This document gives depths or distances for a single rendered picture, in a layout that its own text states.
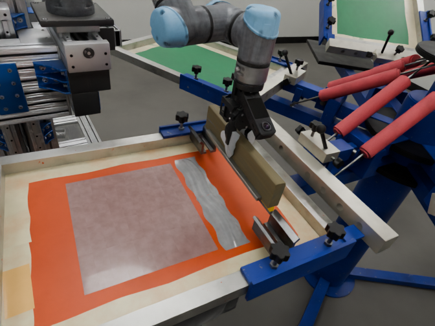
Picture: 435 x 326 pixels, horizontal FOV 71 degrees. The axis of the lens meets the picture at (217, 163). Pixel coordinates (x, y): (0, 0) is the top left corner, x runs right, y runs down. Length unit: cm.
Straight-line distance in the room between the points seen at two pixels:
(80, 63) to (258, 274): 83
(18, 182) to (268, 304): 135
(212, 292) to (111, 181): 44
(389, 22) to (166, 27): 168
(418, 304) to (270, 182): 169
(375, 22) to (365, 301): 158
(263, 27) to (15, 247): 70
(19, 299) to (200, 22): 64
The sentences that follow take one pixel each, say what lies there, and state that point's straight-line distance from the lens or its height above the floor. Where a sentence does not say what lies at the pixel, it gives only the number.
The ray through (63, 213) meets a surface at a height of 95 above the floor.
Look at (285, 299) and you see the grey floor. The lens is 188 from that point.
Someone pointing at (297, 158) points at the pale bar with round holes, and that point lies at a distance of 97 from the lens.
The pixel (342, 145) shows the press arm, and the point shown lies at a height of 104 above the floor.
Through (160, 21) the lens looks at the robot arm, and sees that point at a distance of 65.
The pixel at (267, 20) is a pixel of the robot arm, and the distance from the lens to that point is 66.
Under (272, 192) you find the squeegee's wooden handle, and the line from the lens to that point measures 69.
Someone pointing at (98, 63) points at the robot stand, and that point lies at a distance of 113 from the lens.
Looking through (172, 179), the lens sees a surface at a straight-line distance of 92.
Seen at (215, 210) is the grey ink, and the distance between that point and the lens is 83.
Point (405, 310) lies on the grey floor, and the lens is 218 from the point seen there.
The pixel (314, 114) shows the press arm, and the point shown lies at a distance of 150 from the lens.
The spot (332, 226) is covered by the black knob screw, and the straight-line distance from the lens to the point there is 76.
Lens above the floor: 157
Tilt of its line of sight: 38 degrees down
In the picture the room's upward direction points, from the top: 10 degrees clockwise
